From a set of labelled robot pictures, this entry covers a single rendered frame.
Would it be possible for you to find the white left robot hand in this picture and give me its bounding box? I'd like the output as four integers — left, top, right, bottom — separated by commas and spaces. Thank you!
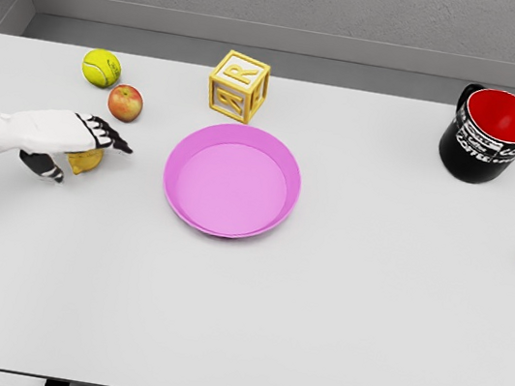
11, 103, 138, 194

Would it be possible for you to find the yellow lemon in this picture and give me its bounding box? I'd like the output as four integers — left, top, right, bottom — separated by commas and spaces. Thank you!
63, 144, 106, 180

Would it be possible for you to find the pink round plate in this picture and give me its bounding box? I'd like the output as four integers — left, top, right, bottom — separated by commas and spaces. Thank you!
154, 113, 310, 249

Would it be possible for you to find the red apple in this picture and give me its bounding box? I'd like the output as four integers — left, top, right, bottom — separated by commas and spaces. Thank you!
105, 82, 147, 125

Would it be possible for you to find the yellow-green tennis ball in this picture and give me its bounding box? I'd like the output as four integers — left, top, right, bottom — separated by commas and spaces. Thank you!
77, 45, 125, 92

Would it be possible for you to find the yellow letter block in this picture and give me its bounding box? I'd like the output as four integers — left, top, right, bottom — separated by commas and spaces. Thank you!
201, 46, 274, 128

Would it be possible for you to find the black mug red inside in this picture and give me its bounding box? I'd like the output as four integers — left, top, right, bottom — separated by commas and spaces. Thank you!
433, 79, 515, 192

